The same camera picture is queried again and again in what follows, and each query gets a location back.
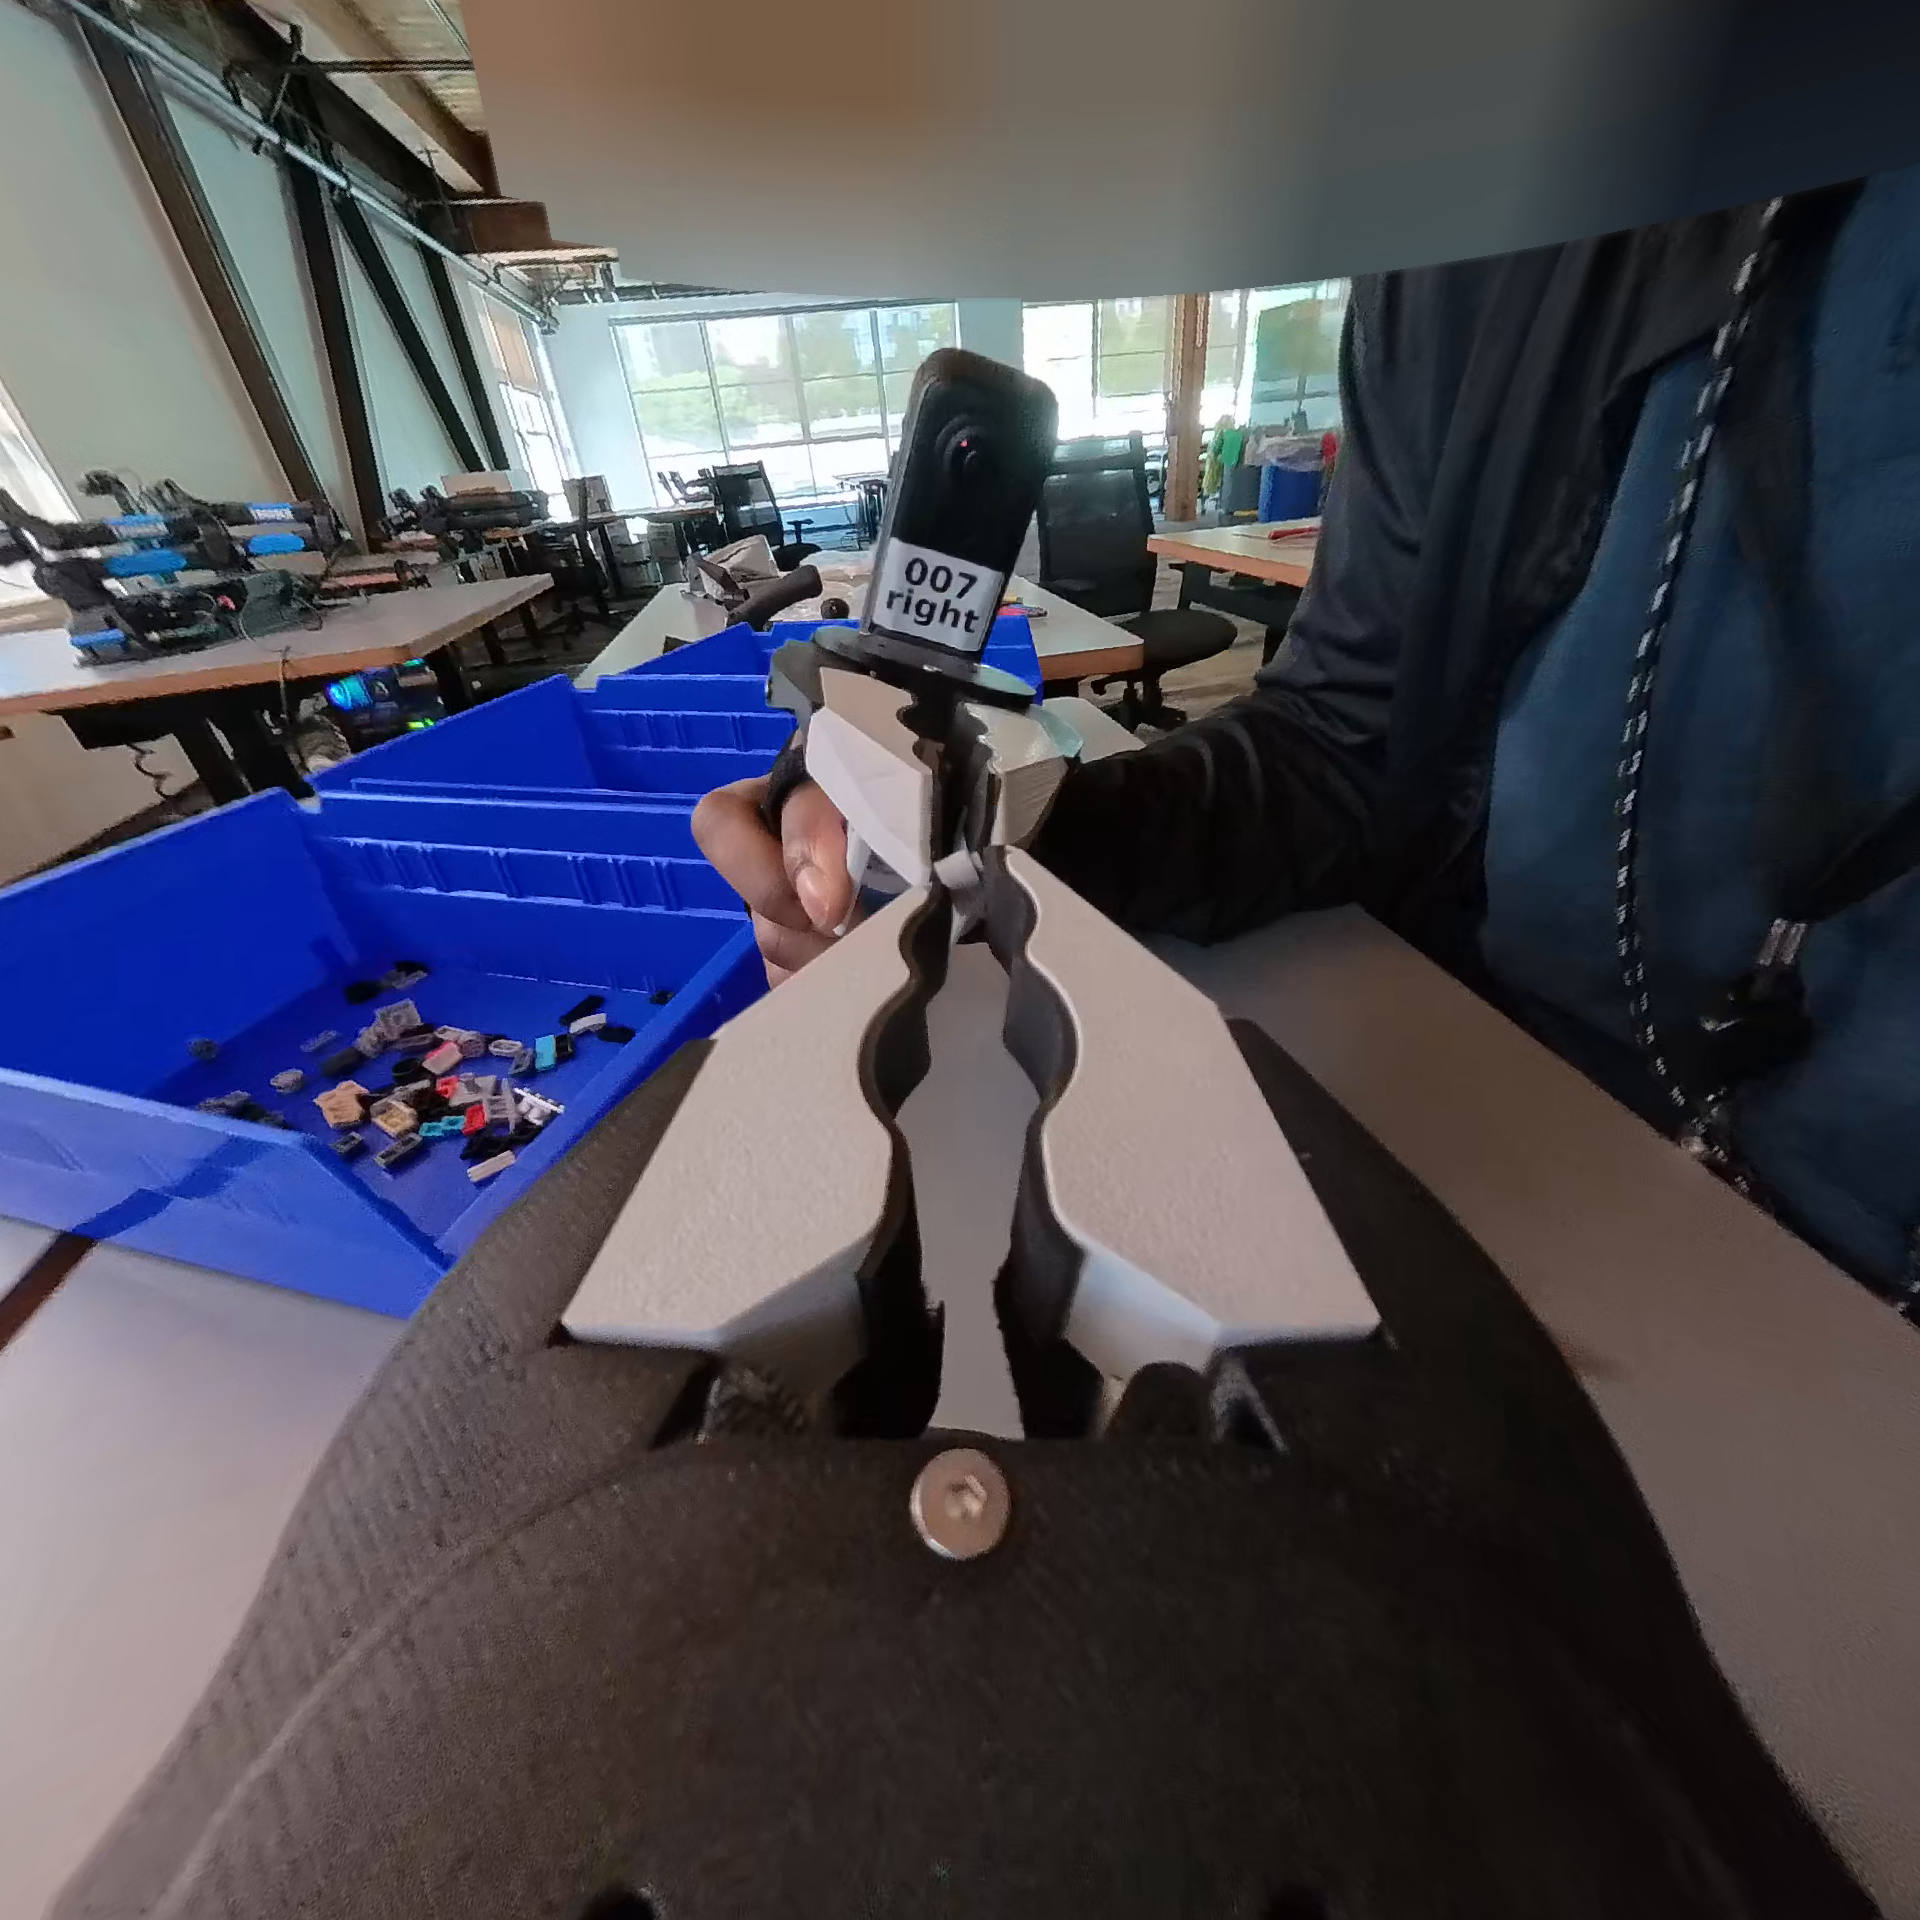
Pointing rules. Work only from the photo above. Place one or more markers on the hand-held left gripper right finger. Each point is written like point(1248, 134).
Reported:
point(1202, 1186)

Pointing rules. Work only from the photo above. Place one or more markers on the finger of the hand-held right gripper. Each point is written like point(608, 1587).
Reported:
point(869, 775)
point(1032, 775)

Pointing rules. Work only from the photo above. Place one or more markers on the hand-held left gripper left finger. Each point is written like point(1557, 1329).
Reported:
point(740, 1198)

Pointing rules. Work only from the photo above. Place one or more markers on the small grey hinge piece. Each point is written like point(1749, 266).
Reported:
point(960, 887)

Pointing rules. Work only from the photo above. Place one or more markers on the blue plastic bin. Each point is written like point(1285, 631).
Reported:
point(183, 1198)
point(702, 678)
point(575, 775)

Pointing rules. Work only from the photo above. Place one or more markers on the person's right forearm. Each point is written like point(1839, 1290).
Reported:
point(1202, 813)

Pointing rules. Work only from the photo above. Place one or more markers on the wooden top desk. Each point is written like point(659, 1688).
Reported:
point(1244, 548)

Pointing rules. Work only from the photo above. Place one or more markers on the grey work desk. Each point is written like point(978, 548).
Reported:
point(1497, 1140)

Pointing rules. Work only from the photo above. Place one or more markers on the person's right hand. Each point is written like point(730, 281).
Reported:
point(776, 881)

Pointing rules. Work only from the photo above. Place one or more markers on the black office chair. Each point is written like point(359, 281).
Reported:
point(1109, 554)
point(754, 506)

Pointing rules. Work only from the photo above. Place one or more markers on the grey black handheld device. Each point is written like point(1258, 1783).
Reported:
point(754, 587)

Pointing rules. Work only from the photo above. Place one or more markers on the blue barrel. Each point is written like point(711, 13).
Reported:
point(1285, 494)

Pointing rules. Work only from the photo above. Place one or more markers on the pile of loose bricks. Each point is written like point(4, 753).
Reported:
point(435, 1084)

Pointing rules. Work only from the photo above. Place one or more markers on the person's black jacket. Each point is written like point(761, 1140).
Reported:
point(1441, 525)

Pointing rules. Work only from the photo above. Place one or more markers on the rainbow-lit computer tower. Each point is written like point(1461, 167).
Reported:
point(372, 697)

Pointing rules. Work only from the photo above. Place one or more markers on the equipment workbench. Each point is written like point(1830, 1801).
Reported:
point(300, 636)

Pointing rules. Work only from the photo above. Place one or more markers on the person's navy hoodie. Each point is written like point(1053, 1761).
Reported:
point(1830, 753)

